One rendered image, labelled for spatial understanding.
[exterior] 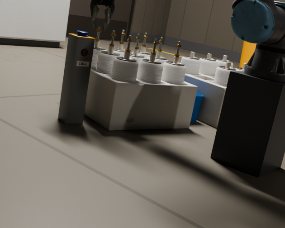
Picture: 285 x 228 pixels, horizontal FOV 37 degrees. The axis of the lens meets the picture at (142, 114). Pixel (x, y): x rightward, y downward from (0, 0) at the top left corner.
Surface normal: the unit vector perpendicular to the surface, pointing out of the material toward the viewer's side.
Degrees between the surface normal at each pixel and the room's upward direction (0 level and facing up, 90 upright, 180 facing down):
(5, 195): 0
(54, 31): 90
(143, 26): 90
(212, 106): 90
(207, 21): 90
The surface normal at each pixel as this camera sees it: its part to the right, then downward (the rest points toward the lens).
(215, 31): -0.64, 0.08
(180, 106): 0.56, 0.30
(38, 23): 0.72, 0.29
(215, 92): -0.79, 0.01
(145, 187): 0.17, -0.95
